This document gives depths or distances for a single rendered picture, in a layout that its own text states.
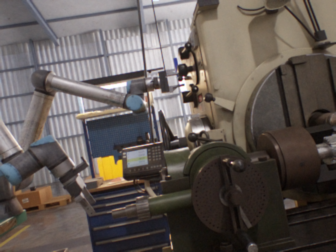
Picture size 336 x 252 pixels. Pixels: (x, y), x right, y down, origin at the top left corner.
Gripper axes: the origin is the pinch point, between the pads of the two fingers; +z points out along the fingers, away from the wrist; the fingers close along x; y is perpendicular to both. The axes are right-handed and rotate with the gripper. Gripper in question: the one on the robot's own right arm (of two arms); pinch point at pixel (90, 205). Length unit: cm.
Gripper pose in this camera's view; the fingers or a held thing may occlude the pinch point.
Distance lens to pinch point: 130.0
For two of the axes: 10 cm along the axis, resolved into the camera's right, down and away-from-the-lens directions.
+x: 2.6, 0.5, -9.6
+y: -8.1, 5.5, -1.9
